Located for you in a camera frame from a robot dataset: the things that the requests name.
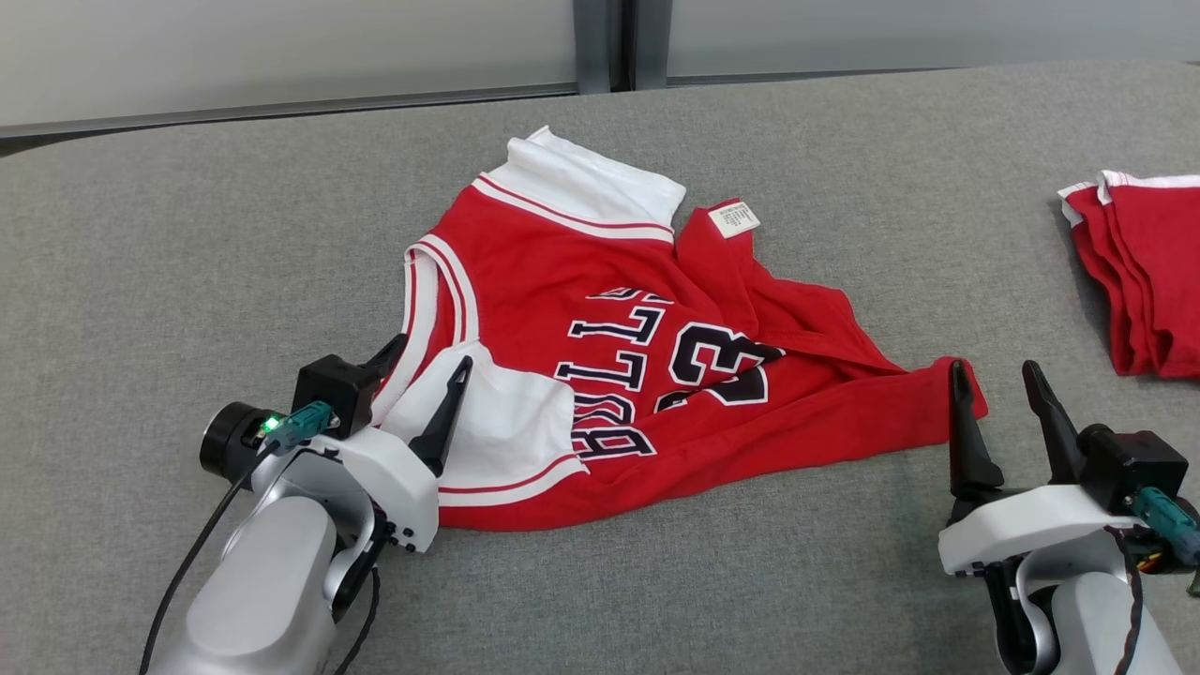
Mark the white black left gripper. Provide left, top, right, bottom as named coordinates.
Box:
left=323, top=333, right=474, bottom=554

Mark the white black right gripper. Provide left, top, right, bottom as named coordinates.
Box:
left=937, top=360, right=1143, bottom=578

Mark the red white basketball jersey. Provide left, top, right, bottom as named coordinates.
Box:
left=370, top=125, right=990, bottom=533

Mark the folded red white garment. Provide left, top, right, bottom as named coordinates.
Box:
left=1057, top=170, right=1200, bottom=381

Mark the black left cable teal plug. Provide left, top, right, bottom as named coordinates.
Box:
left=139, top=401, right=340, bottom=675

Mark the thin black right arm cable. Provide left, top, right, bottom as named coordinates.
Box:
left=1104, top=528, right=1147, bottom=675

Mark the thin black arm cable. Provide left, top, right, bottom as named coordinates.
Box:
left=333, top=562, right=383, bottom=675
left=1104, top=528, right=1147, bottom=675

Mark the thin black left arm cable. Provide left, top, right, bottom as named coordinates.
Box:
left=333, top=562, right=383, bottom=675

